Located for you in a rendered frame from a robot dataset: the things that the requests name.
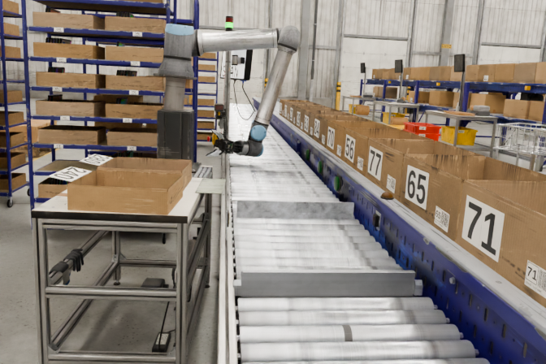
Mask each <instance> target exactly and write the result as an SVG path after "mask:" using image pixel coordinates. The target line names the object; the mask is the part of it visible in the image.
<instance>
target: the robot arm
mask: <svg viewBox="0 0 546 364"><path fill-rule="evenodd" d="M300 39H301V34H300V32H299V30H298V28H296V27H295V26H292V25H288V26H286V27H284V28H268V29H254V30H240V31H227V32H201V31H200V30H199V29H196V30H193V26H187V25H180V24H167V25H166V28H165V41H164V52H163V61H162V63H161V66H160V68H159V69H158V73H159V74H166V75H173V76H187V77H194V72H193V67H192V64H191V62H192V57H197V56H202V55H203V54H204V53H205V52H219V51H231V50H256V49H270V48H276V49H277V48H278V51H277V54H276V56H275V61H274V63H273V66H272V69H271V73H270V75H269V78H268V81H267V83H266V88H265V90H264V93H263V95H262V100H261V102H260V105H259V108H258V112H257V114H256V117H255V119H254V120H253V121H252V123H251V128H250V131H249V137H248V140H247V141H243V140H238V141H231V140H228V139H227V138H226V136H225V135H224V134H222V133H221V132H218V131H216V130H212V129H211V131H212V132H213V133H214V134H215V135H216V136H217V137H218V140H215V143H214V147H218V148H219V150H218V149H215V150H214V151H213V152H210V153H209V154H207V155H206V157H213V156H214V157H218V156H219V155H220V154H222V153H223V152H224V153H227V154H233V152H234V153H236V154H237V155H240V156H241V155H244V156H251V157H259V156H261V155H262V153H263V151H264V145H263V143H262V141H263V139H265V137H266V136H267V129H268V127H269V124H270V121H271V116H272V114H273V111H274V109H275V104H276V102H277V99H278V96H279V94H280V90H281V87H282V84H283V82H284V78H285V76H286V73H287V70H288V66H289V64H290V61H291V58H292V56H293V54H295V53H296V52H297V48H298V46H299V42H300ZM219 139H221V140H219ZM232 151H233V152H232Z"/></svg>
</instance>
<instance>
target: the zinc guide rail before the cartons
mask: <svg viewBox="0 0 546 364"><path fill-rule="evenodd" d="M273 115H275V116H276V117H277V118H278V119H280V120H281V121H282V122H284V123H285V124H286V125H287V126H289V127H290V128H291V129H292V130H293V131H294V132H296V133H297V134H298V135H299V136H301V137H302V138H303V139H304V140H306V141H307V142H308V143H310V144H311V145H312V146H313V147H314V148H315V149H317V150H318V151H319V152H320V153H321V154H323V155H324V156H325V157H327V158H328V159H329V160H331V161H332V162H333V163H335V164H336V165H337V166H338V167H339V168H340V169H341V170H342V171H344V172H345V173H346V174H348V175H349V176H350V177H352V178H353V179H354V180H356V181H357V182H358V183H359V184H360V185H361V186H362V187H363V188H365V189H366V190H367V191H369V192H370V193H371V194H373V195H374V196H375V197H376V198H378V199H379V200H380V201H381V202H382V203H383V204H384V205H386V206H387V207H388V208H390V209H391V210H392V211H393V212H395V213H396V214H397V215H399V216H400V217H401V218H402V219H404V220H405V221H406V222H407V223H408V224H409V225H410V226H412V227H413V228H414V229H416V230H417V231H418V232H420V233H421V234H422V235H423V236H425V237H426V238H427V239H428V240H429V241H430V242H431V243H433V244H434V245H435V246H437V247H438V248H439V249H441V250H442V251H443V252H444V253H445V254H447V255H448V256H449V257H450V258H451V259H452V260H454V261H455V262H456V263H458V264H459V265H460V266H461V267H463V268H464V269H465V270H466V271H468V272H469V273H470V274H472V275H473V276H474V277H475V278H476V279H477V280H479V281H480V282H481V283H482V284H484V285H485V286H486V287H487V288H489V289H490V290H491V291H493V292H494V293H495V294H496V295H497V296H498V297H499V298H501V299H502V300H503V301H505V302H506V303H507V304H508V305H510V306H511V307H512V308H514V309H515V310H516V311H517V312H518V313H519V314H520V315H522V316H523V317H524V318H525V319H527V320H528V321H529V322H531V323H532V324H533V325H534V326H536V327H537V328H538V329H540V330H541V331H542V332H543V333H544V334H545V335H546V308H544V307H543V306H542V305H541V304H539V303H538V302H537V301H535V300H533V299H532V298H531V297H529V296H528V295H526V294H525V293H524V292H523V291H521V290H520V289H519V288H517V287H515V286H514V285H513V284H511V283H510V282H509V281H508V280H506V279H505V278H503V277H502V276H501V275H499V274H497V273H496V272H495V271H494V270H493V269H491V268H490V267H488V266H487V265H485V264H484V263H483V262H481V261H479V260H478V259H477V258H476V257H475V256H473V255H472V254H470V253H469V252H467V251H466V250H465V249H463V248H462V247H461V246H460V245H458V244H457V243H455V242H454V241H452V240H451V239H449V238H448V237H447V236H446V235H444V234H443V233H442V232H440V231H439V230H437V229H436V228H434V227H433V226H431V225H430V224H429V223H428V222H426V221H425V220H424V219H422V218H421V217H419V216H418V215H416V214H415V213H414V212H413V211H412V210H410V209H408V208H407V207H406V206H404V205H403V204H401V203H400V202H399V201H398V200H396V199H395V198H394V199H393V200H385V199H382V198H380V196H381V195H382V193H384V192H385V191H383V190H382V189H381V188H380V187H378V186H377V185H376V184H374V183H372V182H371V181H370V180H368V179H367V178H366V177H365V176H363V175H362V174H360V173H359V172H358V171H356V170H354V169H353V168H352V167H351V166H350V165H348V164H347V163H345V162H344V161H342V160H341V159H340V158H338V157H336V156H335V155H334V154H333V153H332V152H330V151H329V150H327V149H326V148H324V147H323V146H322V145H320V144H319V143H318V142H317V141H315V140H314V139H312V138H311V137H309V136H308V135H306V134H305V133H304V132H303V131H301V130H300V129H299V128H297V127H296V126H294V125H293V124H291V123H290V122H288V121H287V120H286V119H285V118H283V117H282V116H281V115H279V114H278V113H276V112H275V111H273Z"/></svg>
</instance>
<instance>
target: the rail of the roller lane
mask: <svg viewBox="0 0 546 364"><path fill-rule="evenodd" d="M222 179H226V181H225V184H224V186H223V191H222V195H221V227H220V258H219V320H218V351H217V364H238V357H237V339H236V305H235V289H234V288H233V287H232V281H233V280H234V270H233V252H232V217H231V200H230V182H229V165H228V154H223V164H222ZM227 210H229V212H230V219H229V227H227V240H226V222H227Z"/></svg>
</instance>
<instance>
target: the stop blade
mask: <svg viewBox="0 0 546 364"><path fill-rule="evenodd" d="M353 209H354V202H329V201H244V200H237V206H236V217H237V218H269V219H353Z"/></svg>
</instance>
